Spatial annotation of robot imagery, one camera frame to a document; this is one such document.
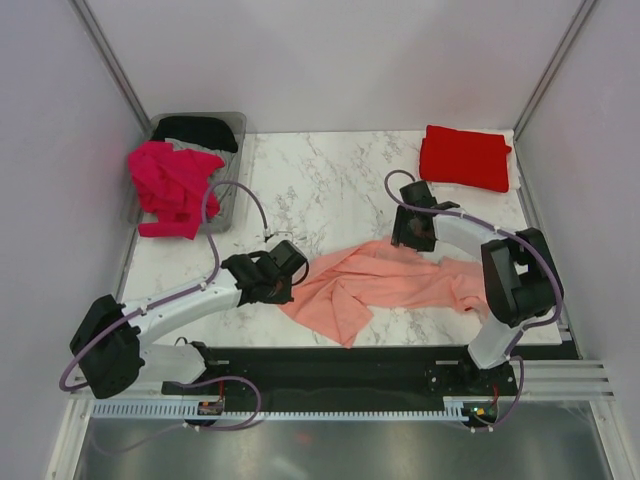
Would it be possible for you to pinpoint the salmon pink t shirt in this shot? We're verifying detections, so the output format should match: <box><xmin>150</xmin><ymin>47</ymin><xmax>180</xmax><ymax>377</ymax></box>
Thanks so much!
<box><xmin>280</xmin><ymin>239</ymin><xmax>489</xmax><ymax>348</ymax></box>

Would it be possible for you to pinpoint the magenta t shirt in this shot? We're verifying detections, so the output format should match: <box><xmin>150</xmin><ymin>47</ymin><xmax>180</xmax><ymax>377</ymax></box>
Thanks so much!
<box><xmin>128</xmin><ymin>141</ymin><xmax>225</xmax><ymax>240</ymax></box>

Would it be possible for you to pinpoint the grey plastic bin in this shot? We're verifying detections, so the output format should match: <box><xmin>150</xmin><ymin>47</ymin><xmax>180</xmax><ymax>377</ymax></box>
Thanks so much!
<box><xmin>127</xmin><ymin>112</ymin><xmax>246</xmax><ymax>240</ymax></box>

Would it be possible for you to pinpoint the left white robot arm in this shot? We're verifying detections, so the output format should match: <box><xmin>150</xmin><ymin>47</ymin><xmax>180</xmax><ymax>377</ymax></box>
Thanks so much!
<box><xmin>70</xmin><ymin>240</ymin><xmax>309</xmax><ymax>400</ymax></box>

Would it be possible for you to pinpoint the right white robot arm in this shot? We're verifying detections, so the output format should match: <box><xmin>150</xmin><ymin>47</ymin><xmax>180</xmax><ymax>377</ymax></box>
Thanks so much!
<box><xmin>384</xmin><ymin>180</ymin><xmax>564</xmax><ymax>394</ymax></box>

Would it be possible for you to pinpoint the folded red t shirt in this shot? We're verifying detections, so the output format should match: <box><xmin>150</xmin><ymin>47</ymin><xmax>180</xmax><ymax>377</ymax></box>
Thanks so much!
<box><xmin>418</xmin><ymin>124</ymin><xmax>514</xmax><ymax>194</ymax></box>

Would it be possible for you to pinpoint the grey t shirt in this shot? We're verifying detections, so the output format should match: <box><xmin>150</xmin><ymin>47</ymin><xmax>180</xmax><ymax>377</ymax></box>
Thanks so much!
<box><xmin>165</xmin><ymin>139</ymin><xmax>238</xmax><ymax>210</ymax></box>

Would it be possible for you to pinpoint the folded white t shirt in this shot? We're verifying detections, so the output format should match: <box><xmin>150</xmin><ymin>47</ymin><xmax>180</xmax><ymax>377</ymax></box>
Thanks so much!
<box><xmin>429</xmin><ymin>127</ymin><xmax>524</xmax><ymax>194</ymax></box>

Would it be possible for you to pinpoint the black t shirt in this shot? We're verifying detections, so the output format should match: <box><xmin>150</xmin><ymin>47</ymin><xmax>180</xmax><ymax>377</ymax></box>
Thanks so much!
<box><xmin>150</xmin><ymin>115</ymin><xmax>239</xmax><ymax>153</ymax></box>

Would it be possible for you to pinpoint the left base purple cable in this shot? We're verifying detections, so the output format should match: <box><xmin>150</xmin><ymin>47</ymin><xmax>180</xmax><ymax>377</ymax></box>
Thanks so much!
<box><xmin>182</xmin><ymin>372</ymin><xmax>266</xmax><ymax>432</ymax></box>

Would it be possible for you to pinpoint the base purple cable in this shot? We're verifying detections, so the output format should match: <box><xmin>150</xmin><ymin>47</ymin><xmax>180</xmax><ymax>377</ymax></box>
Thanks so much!
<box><xmin>462</xmin><ymin>357</ymin><xmax>525</xmax><ymax>435</ymax></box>
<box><xmin>182</xmin><ymin>372</ymin><xmax>266</xmax><ymax>432</ymax></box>

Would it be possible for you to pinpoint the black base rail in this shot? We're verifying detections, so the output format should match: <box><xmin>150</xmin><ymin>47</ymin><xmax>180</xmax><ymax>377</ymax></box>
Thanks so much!
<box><xmin>161</xmin><ymin>346</ymin><xmax>517</xmax><ymax>412</ymax></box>

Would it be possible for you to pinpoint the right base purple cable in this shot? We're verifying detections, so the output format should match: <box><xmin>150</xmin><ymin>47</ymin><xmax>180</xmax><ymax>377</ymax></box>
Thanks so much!
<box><xmin>462</xmin><ymin>357</ymin><xmax>525</xmax><ymax>435</ymax></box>

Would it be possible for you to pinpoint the white slotted cable duct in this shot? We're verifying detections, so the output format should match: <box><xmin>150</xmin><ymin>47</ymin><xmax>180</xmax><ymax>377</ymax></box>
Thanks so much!
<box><xmin>90</xmin><ymin>397</ymin><xmax>492</xmax><ymax>422</ymax></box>

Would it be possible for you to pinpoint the right aluminium frame post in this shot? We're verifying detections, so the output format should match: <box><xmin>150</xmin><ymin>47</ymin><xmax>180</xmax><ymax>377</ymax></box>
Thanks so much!
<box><xmin>513</xmin><ymin>0</ymin><xmax>600</xmax><ymax>142</ymax></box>

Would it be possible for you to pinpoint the aluminium frame post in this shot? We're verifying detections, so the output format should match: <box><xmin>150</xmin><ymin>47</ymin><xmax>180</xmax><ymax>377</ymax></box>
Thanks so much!
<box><xmin>513</xmin><ymin>0</ymin><xmax>600</xmax><ymax>142</ymax></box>
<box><xmin>68</xmin><ymin>0</ymin><xmax>152</xmax><ymax>138</ymax></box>

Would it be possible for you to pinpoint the left aluminium frame post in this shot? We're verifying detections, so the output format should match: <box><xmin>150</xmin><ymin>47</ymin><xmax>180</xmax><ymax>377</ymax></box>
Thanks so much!
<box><xmin>68</xmin><ymin>0</ymin><xmax>152</xmax><ymax>138</ymax></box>

